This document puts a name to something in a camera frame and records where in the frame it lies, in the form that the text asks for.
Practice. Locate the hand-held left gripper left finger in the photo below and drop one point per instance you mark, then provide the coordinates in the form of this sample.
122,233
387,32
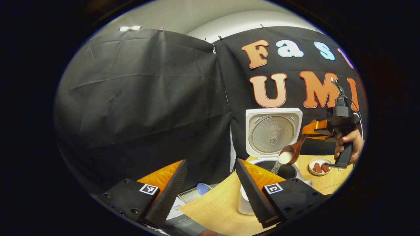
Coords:
170,193

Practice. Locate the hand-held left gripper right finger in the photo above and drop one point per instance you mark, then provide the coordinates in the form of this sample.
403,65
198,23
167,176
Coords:
251,193

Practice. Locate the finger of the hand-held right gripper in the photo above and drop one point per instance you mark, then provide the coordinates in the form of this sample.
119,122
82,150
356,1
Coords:
315,126
325,137

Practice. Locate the brown wooden spoon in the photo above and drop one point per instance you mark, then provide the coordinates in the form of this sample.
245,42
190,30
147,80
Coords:
297,149

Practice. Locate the white rice cooker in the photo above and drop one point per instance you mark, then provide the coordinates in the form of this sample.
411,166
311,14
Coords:
274,131

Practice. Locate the white mesh tray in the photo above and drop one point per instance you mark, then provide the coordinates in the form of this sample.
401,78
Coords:
190,196

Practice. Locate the brown meat piece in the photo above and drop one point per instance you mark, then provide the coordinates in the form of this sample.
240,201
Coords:
325,167
317,168

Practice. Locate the blue round lid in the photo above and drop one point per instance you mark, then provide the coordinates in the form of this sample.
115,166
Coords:
202,189

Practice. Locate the white oval plate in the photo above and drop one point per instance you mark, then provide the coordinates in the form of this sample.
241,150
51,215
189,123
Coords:
311,167

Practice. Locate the ceiling light panel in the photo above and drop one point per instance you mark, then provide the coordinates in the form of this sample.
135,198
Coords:
129,28

